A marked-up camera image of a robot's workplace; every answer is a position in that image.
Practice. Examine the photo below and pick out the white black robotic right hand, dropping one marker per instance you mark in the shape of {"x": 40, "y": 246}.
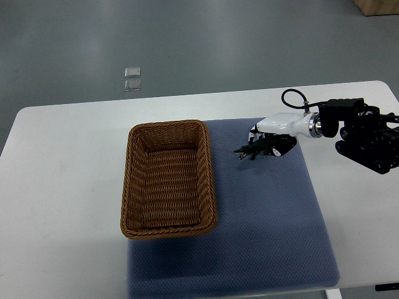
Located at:
{"x": 280, "y": 130}

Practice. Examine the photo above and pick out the dark toy crocodile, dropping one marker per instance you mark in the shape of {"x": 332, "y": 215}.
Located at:
{"x": 263, "y": 146}

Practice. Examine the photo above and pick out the brown wicker basket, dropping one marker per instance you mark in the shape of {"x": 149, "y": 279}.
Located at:
{"x": 168, "y": 186}

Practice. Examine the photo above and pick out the upper clear floor plate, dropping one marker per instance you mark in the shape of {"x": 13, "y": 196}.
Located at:
{"x": 132, "y": 72}

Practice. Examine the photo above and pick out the clear floor plate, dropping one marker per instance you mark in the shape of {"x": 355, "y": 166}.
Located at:
{"x": 133, "y": 85}
{"x": 132, "y": 72}

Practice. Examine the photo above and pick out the white table leg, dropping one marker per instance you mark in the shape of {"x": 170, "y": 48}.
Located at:
{"x": 333, "y": 293}

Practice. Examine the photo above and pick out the black table control panel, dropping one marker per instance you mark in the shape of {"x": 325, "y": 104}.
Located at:
{"x": 387, "y": 287}

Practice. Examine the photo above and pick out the blue-grey fabric mat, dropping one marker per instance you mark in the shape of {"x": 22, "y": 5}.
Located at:
{"x": 270, "y": 235}

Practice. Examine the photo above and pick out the lower clear floor plate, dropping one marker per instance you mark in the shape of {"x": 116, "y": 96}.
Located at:
{"x": 133, "y": 85}

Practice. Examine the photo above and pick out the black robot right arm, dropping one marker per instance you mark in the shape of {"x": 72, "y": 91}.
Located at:
{"x": 365, "y": 135}

